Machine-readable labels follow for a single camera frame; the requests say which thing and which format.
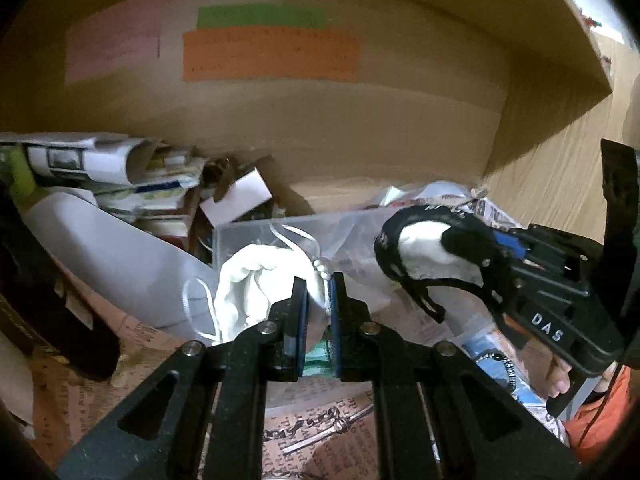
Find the orange paper label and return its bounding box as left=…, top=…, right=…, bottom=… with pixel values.
left=181, top=29, right=361, bottom=82

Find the black and white face mask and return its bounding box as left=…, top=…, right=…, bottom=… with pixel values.
left=374, top=205, right=507, bottom=325

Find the person's right hand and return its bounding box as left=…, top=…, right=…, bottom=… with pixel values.
left=544, top=360, right=574, bottom=397

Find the green paper label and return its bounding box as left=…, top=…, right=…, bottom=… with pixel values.
left=196, top=5, right=332, bottom=31

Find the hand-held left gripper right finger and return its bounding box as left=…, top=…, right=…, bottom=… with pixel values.
left=330, top=272, right=582, bottom=480

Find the rolled newspaper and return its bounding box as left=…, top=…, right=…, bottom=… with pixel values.
left=0, top=131, right=168, bottom=187

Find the white plastic wrapper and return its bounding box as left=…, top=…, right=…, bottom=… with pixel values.
left=377, top=180, right=476, bottom=211

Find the person's right forearm orange sleeve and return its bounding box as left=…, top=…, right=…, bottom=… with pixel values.
left=562, top=364, right=635, bottom=465

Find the clear plastic container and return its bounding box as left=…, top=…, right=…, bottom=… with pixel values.
left=212, top=207, right=493, bottom=346

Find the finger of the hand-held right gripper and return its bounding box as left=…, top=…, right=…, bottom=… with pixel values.
left=492, top=287, right=532, bottom=352
left=487, top=227, right=532, bottom=262

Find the large cardboard box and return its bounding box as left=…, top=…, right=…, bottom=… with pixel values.
left=0, top=0, right=615, bottom=311

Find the large white paper sheet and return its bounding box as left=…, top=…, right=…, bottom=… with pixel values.
left=24, top=186, right=222, bottom=342

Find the pink paper label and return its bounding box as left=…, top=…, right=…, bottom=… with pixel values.
left=65, top=0, right=163, bottom=86

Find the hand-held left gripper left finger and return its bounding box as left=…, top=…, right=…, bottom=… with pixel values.
left=55, top=276, right=308, bottom=480

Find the pile of paper booklets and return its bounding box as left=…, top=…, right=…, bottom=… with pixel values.
left=95, top=144, right=213, bottom=243

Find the crumpled grey newspaper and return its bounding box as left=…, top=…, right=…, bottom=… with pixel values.
left=467, top=187, right=528, bottom=235

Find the green packet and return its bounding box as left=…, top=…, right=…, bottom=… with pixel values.
left=304, top=337, right=337, bottom=380

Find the brown printed newspaper sheet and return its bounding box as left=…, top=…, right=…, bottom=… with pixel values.
left=27, top=300, right=383, bottom=480

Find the white card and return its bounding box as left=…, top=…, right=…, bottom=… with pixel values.
left=199, top=166, right=274, bottom=229

